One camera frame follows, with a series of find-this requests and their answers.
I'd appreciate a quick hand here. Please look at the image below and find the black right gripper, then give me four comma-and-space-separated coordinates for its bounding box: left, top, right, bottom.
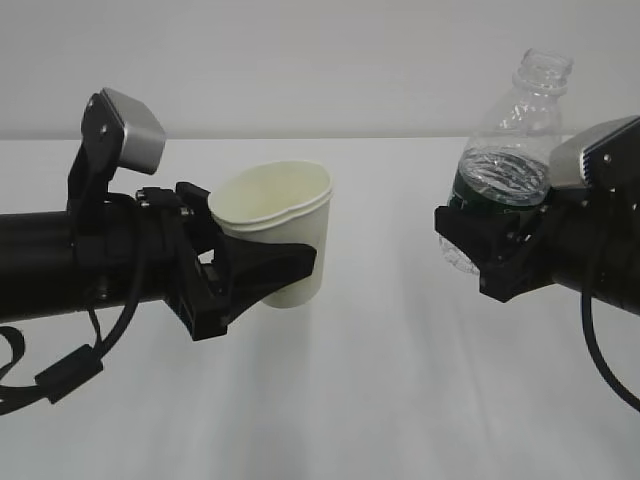
434, 189, 639, 304

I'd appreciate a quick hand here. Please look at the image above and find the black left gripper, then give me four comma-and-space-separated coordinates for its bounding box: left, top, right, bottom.
74, 182, 317, 342

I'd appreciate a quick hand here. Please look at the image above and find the white paper cup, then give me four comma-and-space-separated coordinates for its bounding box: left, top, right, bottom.
208, 160, 333, 309

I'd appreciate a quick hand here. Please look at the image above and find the clear green-label water bottle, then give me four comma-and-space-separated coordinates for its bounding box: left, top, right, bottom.
438, 48, 575, 275

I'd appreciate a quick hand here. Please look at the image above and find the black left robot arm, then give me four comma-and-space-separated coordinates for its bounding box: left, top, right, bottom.
1, 182, 317, 341

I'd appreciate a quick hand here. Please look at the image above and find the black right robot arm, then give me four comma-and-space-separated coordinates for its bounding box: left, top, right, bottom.
434, 189, 639, 314

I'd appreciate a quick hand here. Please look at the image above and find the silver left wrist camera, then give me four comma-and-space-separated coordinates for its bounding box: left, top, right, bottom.
81, 87, 166, 175

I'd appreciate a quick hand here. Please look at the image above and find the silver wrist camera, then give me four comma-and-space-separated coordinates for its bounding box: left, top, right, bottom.
81, 87, 166, 175
549, 115, 639, 190

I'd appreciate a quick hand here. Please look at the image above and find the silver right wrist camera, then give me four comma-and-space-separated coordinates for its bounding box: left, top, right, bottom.
549, 115, 639, 190

